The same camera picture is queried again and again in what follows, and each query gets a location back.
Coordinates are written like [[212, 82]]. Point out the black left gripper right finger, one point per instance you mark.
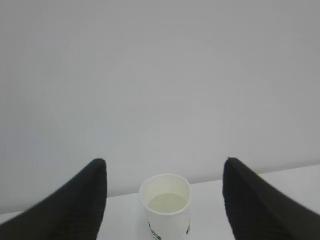
[[257, 211]]

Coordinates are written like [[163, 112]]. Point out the white paper cup green logo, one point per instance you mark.
[[166, 201]]

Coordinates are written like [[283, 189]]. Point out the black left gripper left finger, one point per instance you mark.
[[74, 212]]

